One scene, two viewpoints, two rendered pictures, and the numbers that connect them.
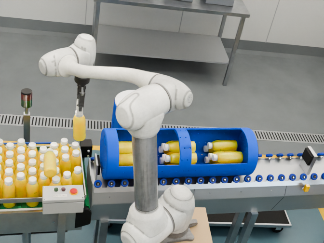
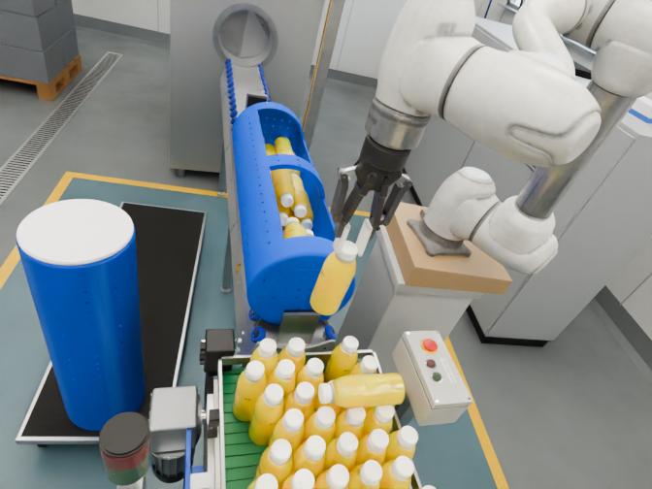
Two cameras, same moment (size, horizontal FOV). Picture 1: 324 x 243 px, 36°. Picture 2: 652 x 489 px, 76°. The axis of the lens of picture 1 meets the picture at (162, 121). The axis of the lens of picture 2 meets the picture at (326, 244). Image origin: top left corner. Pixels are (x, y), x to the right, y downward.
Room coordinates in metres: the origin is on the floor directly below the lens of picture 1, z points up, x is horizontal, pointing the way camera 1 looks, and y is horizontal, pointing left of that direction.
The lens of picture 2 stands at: (2.10, 1.05, 1.87)
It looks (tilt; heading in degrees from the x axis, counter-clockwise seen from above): 38 degrees down; 266
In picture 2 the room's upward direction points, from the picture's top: 17 degrees clockwise
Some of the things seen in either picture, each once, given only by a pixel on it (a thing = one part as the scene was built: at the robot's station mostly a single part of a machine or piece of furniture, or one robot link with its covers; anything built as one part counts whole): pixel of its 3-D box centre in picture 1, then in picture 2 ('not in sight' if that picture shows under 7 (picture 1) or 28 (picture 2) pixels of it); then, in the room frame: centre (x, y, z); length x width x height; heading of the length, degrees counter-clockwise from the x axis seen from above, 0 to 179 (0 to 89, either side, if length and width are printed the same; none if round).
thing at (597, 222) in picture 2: not in sight; (496, 163); (0.87, -1.83, 0.72); 2.15 x 0.54 x 1.45; 103
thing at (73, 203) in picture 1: (62, 199); (429, 375); (1.71, 0.41, 1.05); 0.20 x 0.10 x 0.10; 109
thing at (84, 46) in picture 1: (82, 50); (432, 52); (2.00, 0.43, 1.75); 0.13 x 0.11 x 0.16; 142
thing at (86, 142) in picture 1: (85, 149); (220, 351); (2.23, 0.42, 0.95); 0.10 x 0.07 x 0.10; 19
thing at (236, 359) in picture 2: (82, 170); (300, 357); (2.03, 0.38, 0.96); 0.40 x 0.01 x 0.03; 19
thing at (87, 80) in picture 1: (81, 82); (380, 164); (2.01, 0.42, 1.57); 0.08 x 0.07 x 0.09; 19
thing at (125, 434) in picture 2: (26, 102); (127, 457); (2.27, 0.79, 1.18); 0.06 x 0.06 x 0.16
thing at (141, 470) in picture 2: (26, 101); (127, 456); (2.27, 0.79, 1.18); 0.06 x 0.06 x 0.05
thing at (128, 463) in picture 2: (26, 95); (125, 441); (2.27, 0.79, 1.23); 0.06 x 0.06 x 0.04
